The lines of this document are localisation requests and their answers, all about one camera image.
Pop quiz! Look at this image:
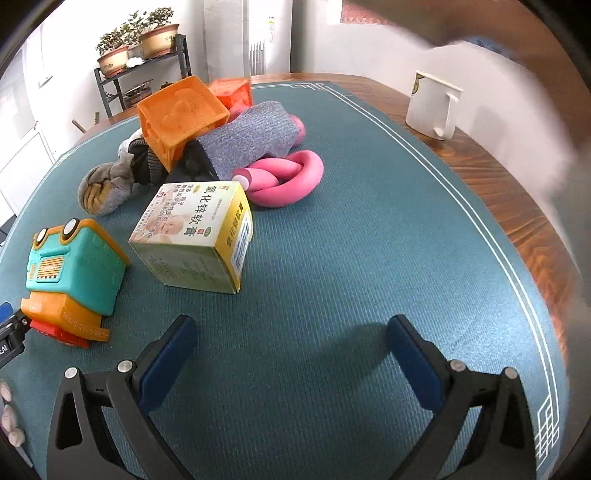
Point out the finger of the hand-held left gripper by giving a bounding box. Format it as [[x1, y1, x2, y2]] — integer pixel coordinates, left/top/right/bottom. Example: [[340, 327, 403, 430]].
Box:
[[0, 302, 31, 344]]

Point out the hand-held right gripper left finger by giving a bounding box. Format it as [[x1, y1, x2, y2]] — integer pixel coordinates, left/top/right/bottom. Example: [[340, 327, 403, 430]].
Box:
[[46, 315, 199, 480]]

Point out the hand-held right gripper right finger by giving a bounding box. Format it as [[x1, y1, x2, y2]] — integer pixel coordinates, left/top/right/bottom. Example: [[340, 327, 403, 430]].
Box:
[[387, 315, 539, 480]]

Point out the teal and orange toy car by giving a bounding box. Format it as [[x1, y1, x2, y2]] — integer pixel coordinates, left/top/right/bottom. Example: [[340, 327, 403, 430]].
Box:
[[21, 218, 131, 348]]

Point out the grey sock with brown pattern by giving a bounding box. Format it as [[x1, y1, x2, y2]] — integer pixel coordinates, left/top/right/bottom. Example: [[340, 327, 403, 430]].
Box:
[[78, 138, 153, 217]]

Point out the grey sock with dark cuff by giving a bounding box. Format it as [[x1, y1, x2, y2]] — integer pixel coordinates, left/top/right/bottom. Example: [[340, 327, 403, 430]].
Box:
[[168, 100, 301, 182]]

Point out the orange soft cube block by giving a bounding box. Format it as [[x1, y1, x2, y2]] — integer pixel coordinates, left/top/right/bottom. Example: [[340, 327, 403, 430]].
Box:
[[137, 76, 230, 172]]

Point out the green table mat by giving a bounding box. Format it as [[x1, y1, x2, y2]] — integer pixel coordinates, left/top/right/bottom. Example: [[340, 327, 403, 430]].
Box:
[[0, 80, 568, 480]]

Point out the yellow-green medicine box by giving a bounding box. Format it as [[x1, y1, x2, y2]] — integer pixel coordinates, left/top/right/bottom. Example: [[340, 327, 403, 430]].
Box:
[[128, 181, 254, 295]]

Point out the dark striped sock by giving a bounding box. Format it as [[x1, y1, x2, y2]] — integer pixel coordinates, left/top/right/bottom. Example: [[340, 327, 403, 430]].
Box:
[[128, 138, 169, 186]]

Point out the black metal plant rack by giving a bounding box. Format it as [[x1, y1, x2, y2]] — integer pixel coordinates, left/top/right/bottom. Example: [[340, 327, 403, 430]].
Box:
[[93, 34, 192, 118]]

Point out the white mug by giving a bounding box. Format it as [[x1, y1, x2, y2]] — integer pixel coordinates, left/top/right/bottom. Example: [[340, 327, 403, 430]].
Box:
[[405, 71, 464, 140]]

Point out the red-orange soft cube block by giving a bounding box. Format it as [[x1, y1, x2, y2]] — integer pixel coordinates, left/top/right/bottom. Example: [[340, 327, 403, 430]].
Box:
[[208, 78, 254, 112]]

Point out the potted plant in beige pot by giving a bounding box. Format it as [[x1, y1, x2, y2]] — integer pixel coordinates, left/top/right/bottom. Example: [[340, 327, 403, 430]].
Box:
[[96, 32, 131, 78]]

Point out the potted plant in orange pot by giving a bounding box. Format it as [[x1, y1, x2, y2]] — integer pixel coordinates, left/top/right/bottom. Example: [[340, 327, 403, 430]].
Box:
[[139, 7, 180, 59]]

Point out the white standing air conditioner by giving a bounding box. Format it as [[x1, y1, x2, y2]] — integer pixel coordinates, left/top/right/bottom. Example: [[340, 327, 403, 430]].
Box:
[[243, 0, 294, 76]]

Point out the red foam mat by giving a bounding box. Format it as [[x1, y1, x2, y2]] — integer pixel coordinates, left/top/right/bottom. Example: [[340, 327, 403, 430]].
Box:
[[341, 0, 398, 26]]

